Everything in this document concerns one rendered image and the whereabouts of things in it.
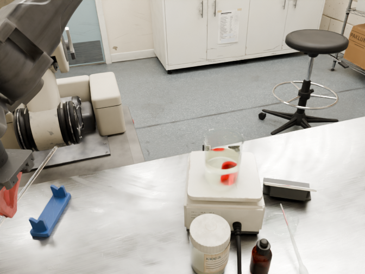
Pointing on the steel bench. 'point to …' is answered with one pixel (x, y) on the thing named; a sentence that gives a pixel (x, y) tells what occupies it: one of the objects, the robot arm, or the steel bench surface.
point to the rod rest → (50, 212)
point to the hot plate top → (246, 184)
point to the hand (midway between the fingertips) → (9, 211)
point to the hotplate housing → (226, 212)
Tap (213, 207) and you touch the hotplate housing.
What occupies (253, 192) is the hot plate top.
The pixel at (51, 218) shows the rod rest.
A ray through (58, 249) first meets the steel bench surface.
